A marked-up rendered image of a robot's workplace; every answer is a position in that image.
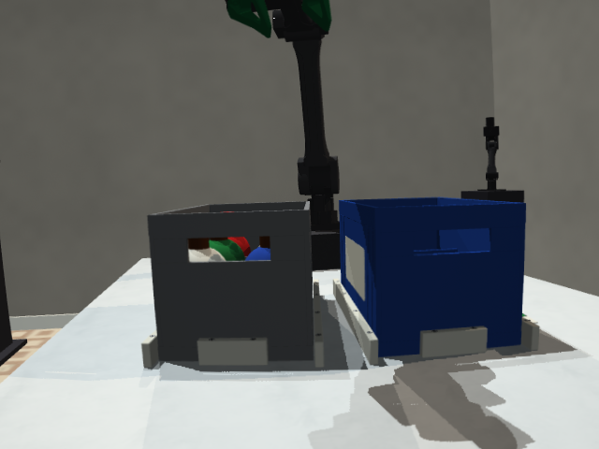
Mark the cream bottle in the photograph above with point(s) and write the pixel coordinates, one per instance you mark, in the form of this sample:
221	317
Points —
200	251

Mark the blue bottle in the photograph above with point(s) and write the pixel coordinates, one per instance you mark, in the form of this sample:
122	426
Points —
262	252

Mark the green bottle with pale green label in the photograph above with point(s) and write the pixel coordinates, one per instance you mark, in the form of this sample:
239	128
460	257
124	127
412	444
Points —
229	249

